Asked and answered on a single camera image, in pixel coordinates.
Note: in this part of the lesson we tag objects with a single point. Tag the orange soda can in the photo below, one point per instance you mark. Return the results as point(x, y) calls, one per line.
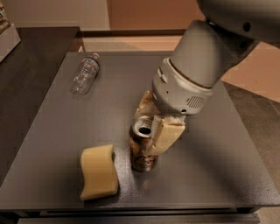
point(139, 136)

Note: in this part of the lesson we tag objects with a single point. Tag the clear plastic water bottle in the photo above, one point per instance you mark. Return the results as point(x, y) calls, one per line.
point(85, 74)

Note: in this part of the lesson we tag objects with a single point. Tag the yellow sponge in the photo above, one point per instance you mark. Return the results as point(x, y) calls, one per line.
point(99, 172)

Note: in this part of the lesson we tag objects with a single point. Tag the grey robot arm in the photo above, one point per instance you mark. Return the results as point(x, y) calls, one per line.
point(230, 31)

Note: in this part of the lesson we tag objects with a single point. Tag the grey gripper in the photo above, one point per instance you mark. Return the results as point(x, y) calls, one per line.
point(178, 91)

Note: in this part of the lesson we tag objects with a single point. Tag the white box on counter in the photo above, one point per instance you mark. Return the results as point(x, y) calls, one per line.
point(9, 37)

